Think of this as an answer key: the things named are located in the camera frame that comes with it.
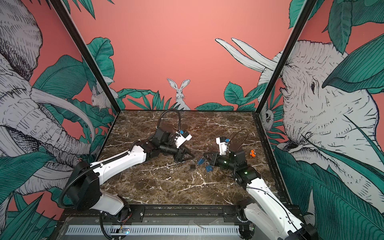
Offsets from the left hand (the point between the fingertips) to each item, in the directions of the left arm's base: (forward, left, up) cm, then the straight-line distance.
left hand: (192, 153), depth 75 cm
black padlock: (+1, 0, -19) cm, 19 cm away
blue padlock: (-3, -4, -3) cm, 7 cm away
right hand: (-2, -5, +1) cm, 6 cm away
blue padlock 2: (-1, -10, -20) cm, 22 cm away
